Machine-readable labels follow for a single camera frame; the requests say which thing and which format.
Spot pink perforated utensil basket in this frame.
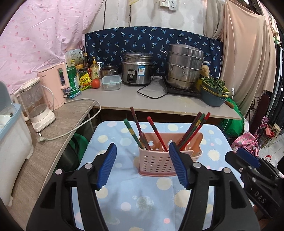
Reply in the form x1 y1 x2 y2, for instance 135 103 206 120
137 132 203 177

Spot red chopstick silver band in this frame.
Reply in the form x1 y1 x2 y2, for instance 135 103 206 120
179 113 210 151

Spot dark red chopstick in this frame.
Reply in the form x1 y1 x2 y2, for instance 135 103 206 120
130 106 150 150

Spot green chopstick gold band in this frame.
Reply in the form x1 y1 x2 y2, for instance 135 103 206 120
123 118 144 149

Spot pink floral bag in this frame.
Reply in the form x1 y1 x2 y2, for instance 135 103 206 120
231 132 260 157

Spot green plastic bag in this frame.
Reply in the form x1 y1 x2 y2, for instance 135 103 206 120
219 98 244 138

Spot blue planet print tablecloth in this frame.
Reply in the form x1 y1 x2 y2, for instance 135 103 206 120
80 121 231 230

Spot black induction cooktop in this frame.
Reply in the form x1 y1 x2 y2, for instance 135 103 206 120
166 85 201 98

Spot blue bowl with greens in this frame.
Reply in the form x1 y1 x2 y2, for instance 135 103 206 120
200 77 230 107

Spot beige hanging curtain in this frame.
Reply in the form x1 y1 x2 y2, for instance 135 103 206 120
203 1 276 114

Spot stainless steel steamer pot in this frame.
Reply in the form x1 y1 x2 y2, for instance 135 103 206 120
164 44 210 90

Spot red tomato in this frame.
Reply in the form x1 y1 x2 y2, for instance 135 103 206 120
91 78 101 89

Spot clear food storage container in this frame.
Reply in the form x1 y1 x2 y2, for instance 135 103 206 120
102 75 122 91

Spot pink electric kettle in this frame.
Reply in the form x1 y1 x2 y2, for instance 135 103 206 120
37 63 70 110

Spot silver rice cooker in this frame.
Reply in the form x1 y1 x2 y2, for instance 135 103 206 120
121 52 154 86

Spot yellow snack packet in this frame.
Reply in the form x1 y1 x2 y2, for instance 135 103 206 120
79 73 91 88

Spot green tin can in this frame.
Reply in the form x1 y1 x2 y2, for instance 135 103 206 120
65 66 80 99

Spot white blender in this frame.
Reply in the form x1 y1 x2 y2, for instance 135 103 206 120
13 77 56 133

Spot small steel pot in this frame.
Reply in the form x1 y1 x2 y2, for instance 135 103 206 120
100 63 118 78

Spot yellow oil bottle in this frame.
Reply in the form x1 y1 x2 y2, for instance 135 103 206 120
90 57 100 80

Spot navy floral backsplash cloth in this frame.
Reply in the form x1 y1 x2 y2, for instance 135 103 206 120
85 26 223 78

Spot pink floral curtain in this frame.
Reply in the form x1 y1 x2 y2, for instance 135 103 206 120
1 1 103 94

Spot wall power socket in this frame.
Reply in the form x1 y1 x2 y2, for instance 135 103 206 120
159 0 177 12

